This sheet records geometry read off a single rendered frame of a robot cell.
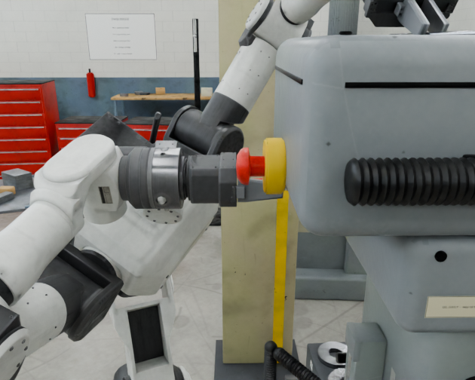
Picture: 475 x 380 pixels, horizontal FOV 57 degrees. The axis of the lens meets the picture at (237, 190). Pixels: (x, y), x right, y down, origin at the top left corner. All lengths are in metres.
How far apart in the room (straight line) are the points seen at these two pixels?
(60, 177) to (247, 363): 2.39
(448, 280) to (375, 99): 0.18
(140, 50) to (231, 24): 7.52
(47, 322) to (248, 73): 0.61
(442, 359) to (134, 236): 0.52
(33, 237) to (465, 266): 0.44
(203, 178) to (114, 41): 9.19
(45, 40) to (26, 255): 9.69
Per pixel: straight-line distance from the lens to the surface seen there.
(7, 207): 3.32
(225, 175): 0.57
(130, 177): 0.60
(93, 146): 0.62
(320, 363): 1.20
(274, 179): 0.44
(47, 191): 0.58
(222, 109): 0.94
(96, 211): 0.65
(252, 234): 2.39
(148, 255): 0.79
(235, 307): 2.61
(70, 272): 0.78
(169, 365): 1.21
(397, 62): 0.34
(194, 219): 0.84
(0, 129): 5.72
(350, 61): 0.33
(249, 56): 0.96
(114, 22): 9.74
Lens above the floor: 1.88
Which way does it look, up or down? 19 degrees down
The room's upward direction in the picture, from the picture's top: straight up
